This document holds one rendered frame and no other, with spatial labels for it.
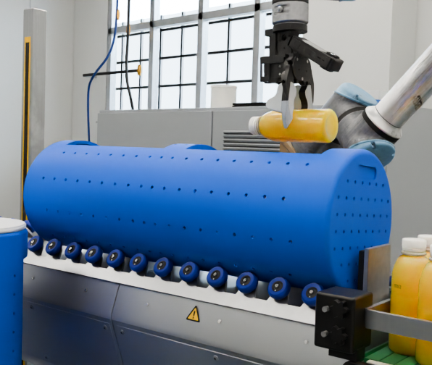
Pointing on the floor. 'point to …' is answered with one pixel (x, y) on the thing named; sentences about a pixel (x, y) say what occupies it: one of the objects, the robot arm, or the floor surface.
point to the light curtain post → (32, 95)
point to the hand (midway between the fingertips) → (298, 123)
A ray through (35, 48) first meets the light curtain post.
